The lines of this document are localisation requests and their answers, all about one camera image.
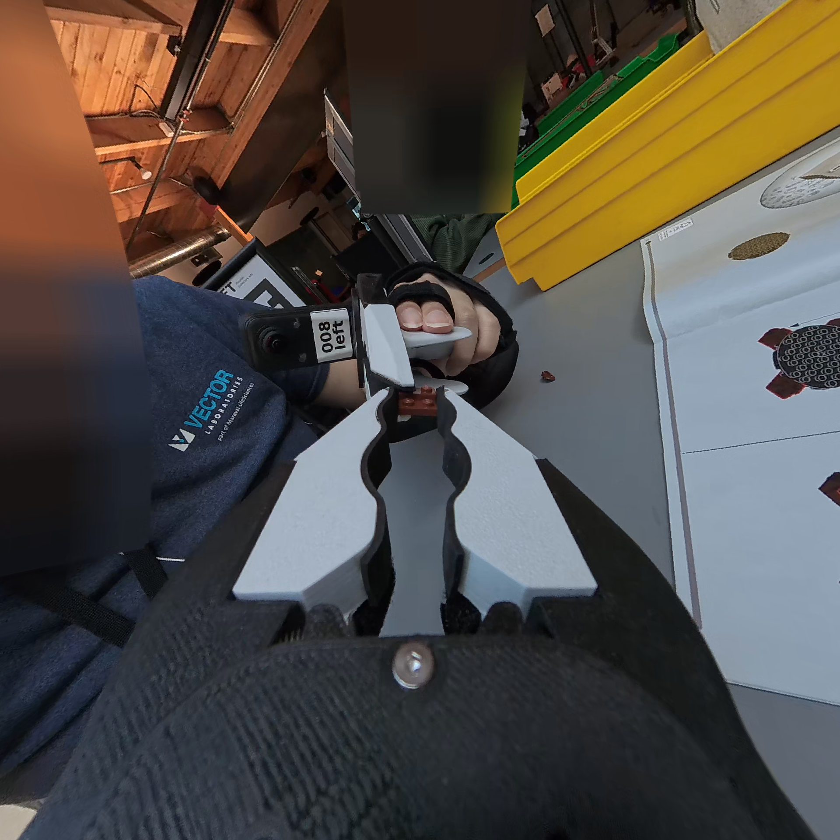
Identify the green storage bin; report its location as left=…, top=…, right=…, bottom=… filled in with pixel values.
left=512, top=33, right=697, bottom=191

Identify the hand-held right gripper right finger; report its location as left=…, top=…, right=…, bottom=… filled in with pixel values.
left=436, top=387, right=599, bottom=615

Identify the black and white sign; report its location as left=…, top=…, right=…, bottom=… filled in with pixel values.
left=200, top=239, right=309, bottom=312

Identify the white instruction booklet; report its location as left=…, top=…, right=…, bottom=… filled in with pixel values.
left=640, top=134, right=840, bottom=706

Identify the yellow plastic bin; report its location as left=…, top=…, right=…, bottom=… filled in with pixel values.
left=495, top=0, right=840, bottom=291

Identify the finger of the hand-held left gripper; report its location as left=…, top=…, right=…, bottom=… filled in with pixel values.
left=361, top=303, right=416, bottom=389

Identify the person's navy shirt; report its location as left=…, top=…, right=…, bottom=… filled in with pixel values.
left=0, top=274, right=329, bottom=802

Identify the silver ventilation duct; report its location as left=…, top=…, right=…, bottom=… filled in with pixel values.
left=128, top=223, right=234, bottom=280

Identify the black padded wrist rest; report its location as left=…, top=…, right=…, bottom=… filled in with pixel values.
left=387, top=261, right=521, bottom=411

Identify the person's left hand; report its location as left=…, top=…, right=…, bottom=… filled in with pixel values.
left=395, top=292, right=503, bottom=387

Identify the black strap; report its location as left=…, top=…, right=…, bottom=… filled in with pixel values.
left=36, top=543, right=168, bottom=649

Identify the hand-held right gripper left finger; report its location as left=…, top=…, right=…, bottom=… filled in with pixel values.
left=232, top=387, right=400, bottom=610

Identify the grey desk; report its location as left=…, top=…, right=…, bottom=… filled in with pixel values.
left=377, top=131, right=840, bottom=840

